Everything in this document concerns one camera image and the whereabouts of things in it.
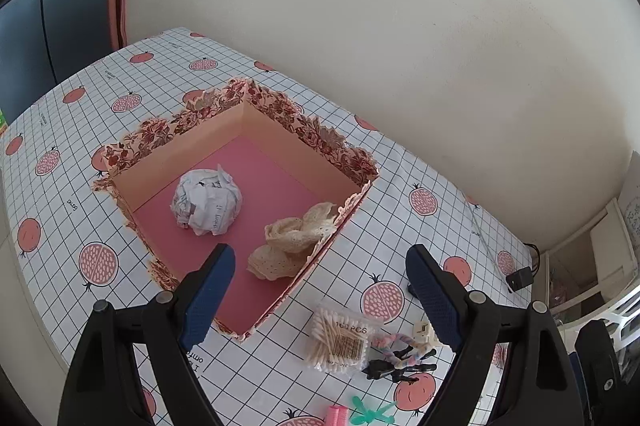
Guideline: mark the pink hair roller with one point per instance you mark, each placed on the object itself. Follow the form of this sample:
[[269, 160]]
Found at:
[[340, 416]]

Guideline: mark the cotton swab packet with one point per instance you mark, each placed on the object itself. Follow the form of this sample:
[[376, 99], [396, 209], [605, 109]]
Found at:
[[340, 341]]

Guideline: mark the crumpled white paper ball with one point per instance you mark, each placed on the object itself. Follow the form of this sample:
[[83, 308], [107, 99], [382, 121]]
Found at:
[[210, 201]]

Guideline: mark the white paper with writing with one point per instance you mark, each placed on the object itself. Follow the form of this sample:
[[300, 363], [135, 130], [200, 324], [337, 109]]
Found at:
[[632, 218]]

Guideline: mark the cream lace cloth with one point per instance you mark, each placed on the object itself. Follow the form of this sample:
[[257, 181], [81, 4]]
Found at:
[[295, 231]]

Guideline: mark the floral pink cardboard box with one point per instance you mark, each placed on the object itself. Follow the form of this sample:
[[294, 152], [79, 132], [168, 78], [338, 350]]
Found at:
[[260, 186]]

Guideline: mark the black power adapter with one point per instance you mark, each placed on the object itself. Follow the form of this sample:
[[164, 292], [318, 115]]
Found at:
[[520, 279]]

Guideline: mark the black hair clips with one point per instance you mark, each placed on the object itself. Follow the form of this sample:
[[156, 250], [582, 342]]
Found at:
[[385, 371]]

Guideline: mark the white plastic chair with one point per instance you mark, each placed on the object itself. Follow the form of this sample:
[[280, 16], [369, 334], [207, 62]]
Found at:
[[620, 311]]

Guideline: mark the green packet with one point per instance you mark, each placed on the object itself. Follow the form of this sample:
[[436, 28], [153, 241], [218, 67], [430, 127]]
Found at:
[[3, 120]]

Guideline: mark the pomegranate print checked desktop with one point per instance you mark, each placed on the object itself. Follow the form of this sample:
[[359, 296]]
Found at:
[[75, 186]]

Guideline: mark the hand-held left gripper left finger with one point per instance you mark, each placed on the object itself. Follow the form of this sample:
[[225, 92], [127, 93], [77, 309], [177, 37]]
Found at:
[[210, 296]]

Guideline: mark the cream hair clip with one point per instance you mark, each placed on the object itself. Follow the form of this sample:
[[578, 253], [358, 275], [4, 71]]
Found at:
[[425, 333]]

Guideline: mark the white shelf unit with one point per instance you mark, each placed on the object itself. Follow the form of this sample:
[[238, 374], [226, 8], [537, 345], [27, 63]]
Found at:
[[600, 246]]

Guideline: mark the dark blue refrigerator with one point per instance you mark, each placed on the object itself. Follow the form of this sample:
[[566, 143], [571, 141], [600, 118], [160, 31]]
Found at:
[[65, 6]]

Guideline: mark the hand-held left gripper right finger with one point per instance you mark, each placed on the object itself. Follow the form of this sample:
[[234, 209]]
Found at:
[[434, 301]]

